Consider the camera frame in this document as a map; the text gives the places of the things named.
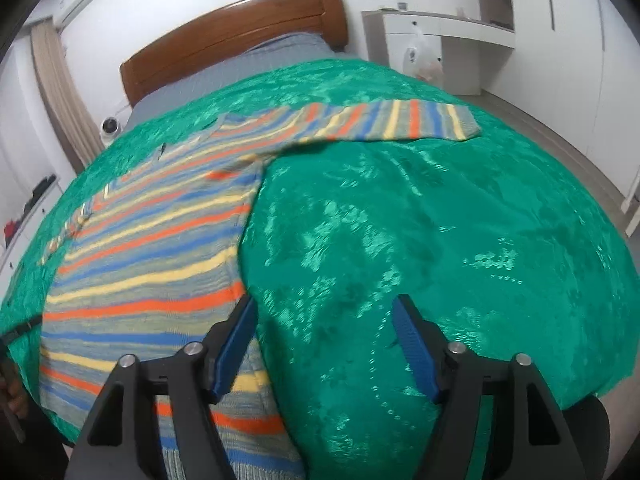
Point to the person's left hand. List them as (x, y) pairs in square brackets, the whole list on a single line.
[(19, 397)]

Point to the wooden headboard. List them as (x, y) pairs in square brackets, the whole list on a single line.
[(225, 35)]

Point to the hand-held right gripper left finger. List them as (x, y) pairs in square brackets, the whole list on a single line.
[(235, 345)]

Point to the red cloth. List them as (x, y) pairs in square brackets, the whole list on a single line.
[(10, 230)]

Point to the striped knit sweater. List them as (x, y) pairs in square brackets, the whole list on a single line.
[(150, 260)]

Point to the dark clothes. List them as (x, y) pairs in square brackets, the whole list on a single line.
[(40, 192)]

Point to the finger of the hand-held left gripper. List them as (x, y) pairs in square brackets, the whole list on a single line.
[(22, 328)]

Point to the small white fan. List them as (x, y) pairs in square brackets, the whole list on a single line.
[(110, 127)]

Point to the white plastic bag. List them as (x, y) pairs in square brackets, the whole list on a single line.
[(425, 62)]

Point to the beige curtain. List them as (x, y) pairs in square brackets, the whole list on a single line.
[(60, 95)]

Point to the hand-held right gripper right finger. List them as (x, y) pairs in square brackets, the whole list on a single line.
[(415, 345)]

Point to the white wardrobe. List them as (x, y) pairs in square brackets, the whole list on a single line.
[(575, 60)]

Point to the grey bed sheet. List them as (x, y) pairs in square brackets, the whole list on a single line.
[(240, 65)]

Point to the white desk cabinet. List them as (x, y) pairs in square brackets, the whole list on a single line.
[(400, 30)]

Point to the low white cabinet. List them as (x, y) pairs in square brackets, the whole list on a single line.
[(20, 250)]

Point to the green satin blanket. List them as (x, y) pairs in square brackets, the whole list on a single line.
[(400, 210)]

